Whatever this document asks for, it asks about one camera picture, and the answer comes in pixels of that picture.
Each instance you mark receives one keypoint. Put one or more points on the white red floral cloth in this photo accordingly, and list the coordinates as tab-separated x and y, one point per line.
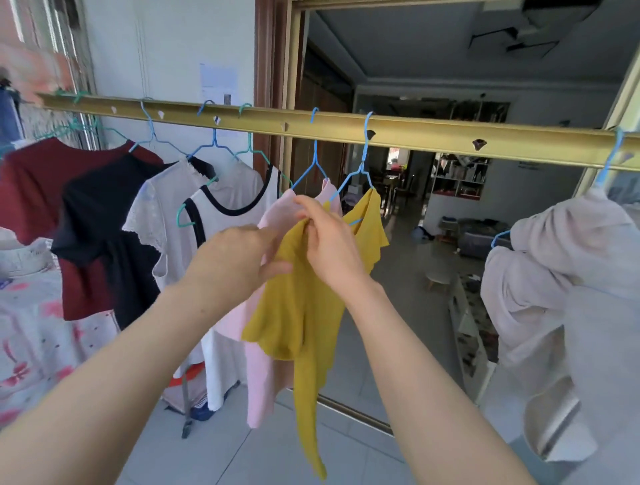
35	340

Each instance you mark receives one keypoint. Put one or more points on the ceiling lamp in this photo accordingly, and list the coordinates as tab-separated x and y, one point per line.
530	30

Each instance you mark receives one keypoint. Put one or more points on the gold clothes rail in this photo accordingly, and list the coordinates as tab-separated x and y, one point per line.
425	132

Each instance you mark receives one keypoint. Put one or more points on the brown door frame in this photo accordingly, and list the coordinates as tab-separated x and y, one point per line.
267	75

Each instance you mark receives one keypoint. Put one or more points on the small white stool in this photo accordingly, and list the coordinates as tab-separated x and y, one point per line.
438	279

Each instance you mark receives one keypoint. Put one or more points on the blue fabric cover white trim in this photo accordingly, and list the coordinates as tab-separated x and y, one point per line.
9	117

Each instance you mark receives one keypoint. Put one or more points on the person's right hand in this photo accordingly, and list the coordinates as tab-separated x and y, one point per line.
335	250

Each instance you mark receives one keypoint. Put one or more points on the white black-trimmed tank top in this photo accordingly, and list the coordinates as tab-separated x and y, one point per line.
225	370

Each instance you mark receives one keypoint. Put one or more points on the sheer white lace-collar shirt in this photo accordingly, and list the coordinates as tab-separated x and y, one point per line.
550	280

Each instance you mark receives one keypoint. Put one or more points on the indoor wall shelf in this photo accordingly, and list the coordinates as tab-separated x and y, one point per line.
457	180

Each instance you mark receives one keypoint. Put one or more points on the striped rag mop head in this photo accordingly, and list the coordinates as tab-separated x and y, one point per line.
50	122

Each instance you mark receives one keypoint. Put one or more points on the gold framed glass door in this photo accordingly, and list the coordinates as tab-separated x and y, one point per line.
620	100

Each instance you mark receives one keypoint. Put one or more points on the person's left forearm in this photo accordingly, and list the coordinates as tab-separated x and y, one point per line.
100	399

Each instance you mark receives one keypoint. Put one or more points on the person's left hand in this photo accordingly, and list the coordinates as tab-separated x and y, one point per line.
230	270

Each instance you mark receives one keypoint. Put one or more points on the white lace blouse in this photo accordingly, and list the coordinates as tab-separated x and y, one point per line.
155	215

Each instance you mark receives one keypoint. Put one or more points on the window with metal bars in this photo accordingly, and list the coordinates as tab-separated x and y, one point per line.
40	25

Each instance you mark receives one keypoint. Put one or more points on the black t-shirt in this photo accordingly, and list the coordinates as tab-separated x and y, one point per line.
100	210

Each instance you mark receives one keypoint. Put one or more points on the pink t-shirt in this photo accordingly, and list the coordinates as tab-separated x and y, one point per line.
265	394

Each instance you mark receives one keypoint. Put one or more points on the white low cabinet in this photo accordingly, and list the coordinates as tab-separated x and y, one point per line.
470	340

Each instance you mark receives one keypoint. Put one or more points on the orange patterned hanging sheet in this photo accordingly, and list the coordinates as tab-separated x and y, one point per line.
35	70

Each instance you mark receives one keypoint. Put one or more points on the person's right forearm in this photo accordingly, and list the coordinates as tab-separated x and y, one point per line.
440	399

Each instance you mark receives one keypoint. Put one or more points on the grey sofa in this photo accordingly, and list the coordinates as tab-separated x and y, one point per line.
480	235

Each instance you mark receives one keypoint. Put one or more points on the mustard yellow t-shirt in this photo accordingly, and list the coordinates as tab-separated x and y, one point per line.
300	320

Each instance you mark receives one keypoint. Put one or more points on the metal mop poles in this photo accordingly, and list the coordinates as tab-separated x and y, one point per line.
75	65

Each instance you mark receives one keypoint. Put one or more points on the dark red t-shirt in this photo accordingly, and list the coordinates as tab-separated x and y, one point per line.
30	190

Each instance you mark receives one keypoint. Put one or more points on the white paper notice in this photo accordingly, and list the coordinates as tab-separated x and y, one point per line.
218	82

